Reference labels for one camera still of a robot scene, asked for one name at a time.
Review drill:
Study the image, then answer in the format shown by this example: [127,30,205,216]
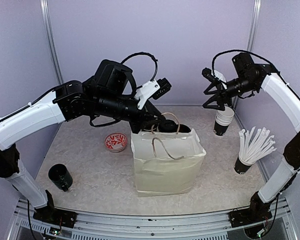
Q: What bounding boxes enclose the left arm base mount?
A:
[33,190,78,229]

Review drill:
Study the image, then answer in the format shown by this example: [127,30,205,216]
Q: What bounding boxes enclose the red white patterned bowl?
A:
[104,132,128,153]

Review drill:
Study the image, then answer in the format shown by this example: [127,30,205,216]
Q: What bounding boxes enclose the bundle of white straws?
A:
[238,126,277,166]

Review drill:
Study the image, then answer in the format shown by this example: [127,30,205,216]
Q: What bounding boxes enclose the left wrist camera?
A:
[134,78,172,110]

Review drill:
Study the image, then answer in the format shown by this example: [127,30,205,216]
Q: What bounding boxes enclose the right corner metal post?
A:
[246,0,262,52]

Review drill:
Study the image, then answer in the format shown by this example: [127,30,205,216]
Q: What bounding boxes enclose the aluminium front rail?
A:
[5,199,299,240]

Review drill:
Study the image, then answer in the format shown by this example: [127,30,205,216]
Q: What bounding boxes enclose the beige paper bag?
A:
[130,117,207,197]

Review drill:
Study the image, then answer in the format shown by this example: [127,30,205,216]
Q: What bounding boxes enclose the dark green black can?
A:
[48,163,73,192]

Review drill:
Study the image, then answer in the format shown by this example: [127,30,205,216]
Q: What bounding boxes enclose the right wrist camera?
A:
[201,67,227,88]

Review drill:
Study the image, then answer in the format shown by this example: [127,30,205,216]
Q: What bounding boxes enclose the stack of black lids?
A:
[179,124,191,133]

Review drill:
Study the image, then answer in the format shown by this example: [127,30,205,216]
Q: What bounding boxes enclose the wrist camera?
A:
[201,67,227,88]
[134,78,172,110]

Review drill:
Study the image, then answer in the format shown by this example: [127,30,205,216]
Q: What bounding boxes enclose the left corner metal post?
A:
[40,0,64,85]

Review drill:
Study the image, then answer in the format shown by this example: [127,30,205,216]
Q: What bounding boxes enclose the cup holding straws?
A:
[233,156,254,175]

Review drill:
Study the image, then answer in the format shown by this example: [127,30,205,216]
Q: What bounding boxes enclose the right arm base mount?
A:
[228,191,274,228]

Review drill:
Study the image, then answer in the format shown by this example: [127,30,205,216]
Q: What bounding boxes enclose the stack of paper cups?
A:
[213,106,235,137]

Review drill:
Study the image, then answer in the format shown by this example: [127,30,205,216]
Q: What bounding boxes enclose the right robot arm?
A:
[201,49,300,222]

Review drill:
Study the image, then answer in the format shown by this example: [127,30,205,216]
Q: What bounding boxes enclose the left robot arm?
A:
[0,59,172,223]

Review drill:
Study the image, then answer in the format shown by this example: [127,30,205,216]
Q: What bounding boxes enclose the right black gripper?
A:
[203,74,259,110]

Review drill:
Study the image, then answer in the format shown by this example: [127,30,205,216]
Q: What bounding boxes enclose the corner metal post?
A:
[40,0,64,85]
[246,0,262,52]

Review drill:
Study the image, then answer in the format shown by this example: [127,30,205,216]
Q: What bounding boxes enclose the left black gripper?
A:
[93,90,167,134]

